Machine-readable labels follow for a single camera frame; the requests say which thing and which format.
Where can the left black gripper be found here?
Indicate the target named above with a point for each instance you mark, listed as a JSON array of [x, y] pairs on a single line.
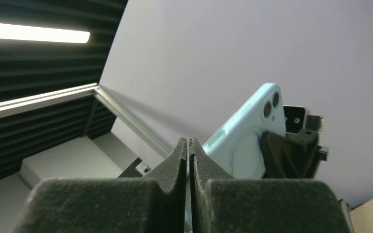
[[297, 155]]

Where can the phone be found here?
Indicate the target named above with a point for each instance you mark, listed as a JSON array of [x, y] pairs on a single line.
[[235, 146]]

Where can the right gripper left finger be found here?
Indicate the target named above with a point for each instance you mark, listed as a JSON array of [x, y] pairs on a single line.
[[154, 203]]

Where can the aluminium frame rail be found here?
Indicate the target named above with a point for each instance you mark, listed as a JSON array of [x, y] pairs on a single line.
[[17, 106]]

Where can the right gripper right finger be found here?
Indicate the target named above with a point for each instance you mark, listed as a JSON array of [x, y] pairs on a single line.
[[223, 204]]

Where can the ceiling light strip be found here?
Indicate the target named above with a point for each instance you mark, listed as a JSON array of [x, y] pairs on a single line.
[[31, 33]]

